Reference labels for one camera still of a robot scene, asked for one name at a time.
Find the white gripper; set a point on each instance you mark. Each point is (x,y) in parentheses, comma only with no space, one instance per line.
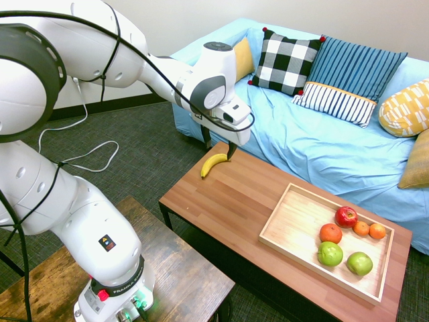
(239,135)

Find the yellow banana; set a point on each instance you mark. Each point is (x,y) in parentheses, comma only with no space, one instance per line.
(211,163)

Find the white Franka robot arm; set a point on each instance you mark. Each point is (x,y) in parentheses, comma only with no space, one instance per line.
(83,214)

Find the light wooden tray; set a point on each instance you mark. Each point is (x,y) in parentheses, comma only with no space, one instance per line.
(295,221)

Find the reddish wood coffee table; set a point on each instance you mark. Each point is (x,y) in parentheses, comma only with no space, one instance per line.
(228,201)

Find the plain mustard pillow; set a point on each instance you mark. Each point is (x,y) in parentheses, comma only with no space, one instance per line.
(244,58)

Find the light blue covered sofa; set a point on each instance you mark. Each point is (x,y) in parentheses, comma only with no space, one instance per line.
(318,144)

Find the black white checked pillow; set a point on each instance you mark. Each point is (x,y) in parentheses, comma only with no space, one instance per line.
(285,62)

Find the white navy striped pillow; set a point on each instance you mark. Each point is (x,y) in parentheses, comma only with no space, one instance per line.
(335,102)

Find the rustic dark wood table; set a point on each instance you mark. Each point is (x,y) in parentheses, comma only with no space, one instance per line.
(181,268)

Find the large orange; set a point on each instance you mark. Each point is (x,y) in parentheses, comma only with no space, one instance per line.
(330,233)

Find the red apple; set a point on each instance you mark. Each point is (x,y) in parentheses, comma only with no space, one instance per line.
(346,217)

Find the large green apple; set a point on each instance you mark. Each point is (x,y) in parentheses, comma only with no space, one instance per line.
(330,254)

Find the blue striped pillow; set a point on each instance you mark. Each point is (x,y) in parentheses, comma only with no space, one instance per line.
(358,67)

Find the small orange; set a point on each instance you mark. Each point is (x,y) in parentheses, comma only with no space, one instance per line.
(377,231)
(361,228)

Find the small green apple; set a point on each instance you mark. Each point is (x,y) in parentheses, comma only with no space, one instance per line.
(359,263)

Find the yellow white patterned bolster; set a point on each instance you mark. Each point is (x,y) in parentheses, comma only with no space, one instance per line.
(407,109)

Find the mustard striped pillow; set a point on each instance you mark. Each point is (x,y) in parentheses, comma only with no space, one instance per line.
(417,161)

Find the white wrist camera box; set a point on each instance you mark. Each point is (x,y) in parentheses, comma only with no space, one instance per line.
(234,111)

